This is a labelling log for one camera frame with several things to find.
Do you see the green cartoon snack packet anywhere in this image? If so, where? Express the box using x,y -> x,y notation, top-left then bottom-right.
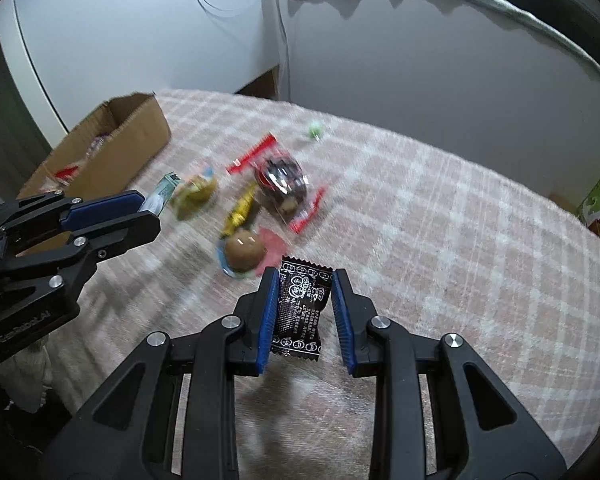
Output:
172,165 -> 220,222

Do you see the pink plaid blanket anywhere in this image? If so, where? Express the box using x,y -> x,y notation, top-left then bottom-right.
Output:
17,89 -> 600,480

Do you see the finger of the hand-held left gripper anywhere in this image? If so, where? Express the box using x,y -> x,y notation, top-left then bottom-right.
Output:
0,208 -> 162,301
0,190 -> 146,234

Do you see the brown cardboard box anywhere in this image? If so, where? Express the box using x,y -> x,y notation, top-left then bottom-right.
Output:
17,92 -> 172,256

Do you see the small yellow snack packet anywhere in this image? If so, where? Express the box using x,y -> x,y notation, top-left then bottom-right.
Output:
221,182 -> 259,239

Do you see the flat red snack packet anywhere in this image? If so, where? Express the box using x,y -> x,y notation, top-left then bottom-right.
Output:
226,134 -> 278,175

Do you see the white wardrobe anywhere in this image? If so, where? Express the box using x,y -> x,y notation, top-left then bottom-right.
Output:
0,0 -> 286,136

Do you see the green silver snack packet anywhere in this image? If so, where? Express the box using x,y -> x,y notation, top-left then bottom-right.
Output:
141,172 -> 182,217

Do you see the round brown pastry packet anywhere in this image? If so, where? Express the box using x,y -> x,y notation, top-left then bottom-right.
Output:
216,226 -> 289,279

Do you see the thin white pipe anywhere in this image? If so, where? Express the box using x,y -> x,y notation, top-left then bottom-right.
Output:
262,0 -> 293,103

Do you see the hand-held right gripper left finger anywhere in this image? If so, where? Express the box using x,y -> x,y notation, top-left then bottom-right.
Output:
40,266 -> 281,480

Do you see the black snack packet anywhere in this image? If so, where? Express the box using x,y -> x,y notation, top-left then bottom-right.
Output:
271,256 -> 335,363

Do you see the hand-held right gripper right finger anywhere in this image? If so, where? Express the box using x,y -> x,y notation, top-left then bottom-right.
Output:
331,268 -> 566,480

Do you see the clear bag dark red snack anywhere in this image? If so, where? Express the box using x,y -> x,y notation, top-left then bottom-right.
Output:
254,155 -> 328,234

